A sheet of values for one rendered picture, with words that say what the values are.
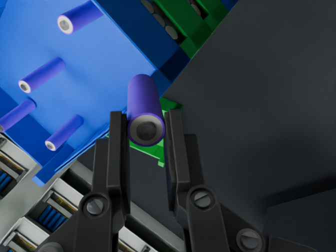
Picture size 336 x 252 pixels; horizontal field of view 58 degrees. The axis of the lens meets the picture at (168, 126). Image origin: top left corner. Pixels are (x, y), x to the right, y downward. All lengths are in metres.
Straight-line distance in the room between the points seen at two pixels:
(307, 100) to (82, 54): 0.56
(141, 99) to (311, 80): 0.64
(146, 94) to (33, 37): 0.30
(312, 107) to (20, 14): 0.64
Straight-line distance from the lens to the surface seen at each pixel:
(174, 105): 0.87
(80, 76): 0.42
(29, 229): 1.21
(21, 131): 0.53
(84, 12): 0.31
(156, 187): 1.20
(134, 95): 0.16
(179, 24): 0.35
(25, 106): 0.50
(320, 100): 0.79
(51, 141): 0.43
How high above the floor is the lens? 0.68
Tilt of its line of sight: 45 degrees down
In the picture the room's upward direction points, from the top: 146 degrees counter-clockwise
